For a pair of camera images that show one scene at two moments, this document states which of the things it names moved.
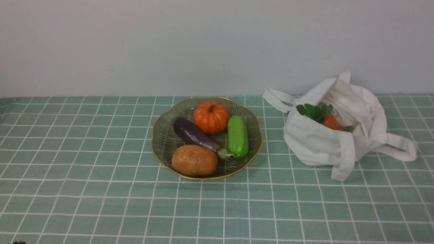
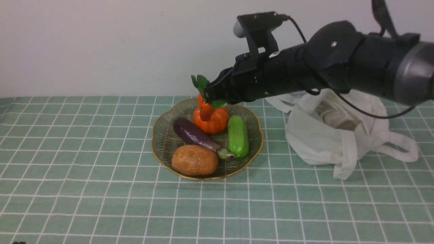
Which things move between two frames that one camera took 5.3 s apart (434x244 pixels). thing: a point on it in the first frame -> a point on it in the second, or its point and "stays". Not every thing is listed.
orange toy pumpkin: x=210 y=117 stays
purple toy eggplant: x=189 y=133 stays
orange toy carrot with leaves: x=321 y=112 -> x=205 y=108
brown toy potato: x=194 y=160 stays
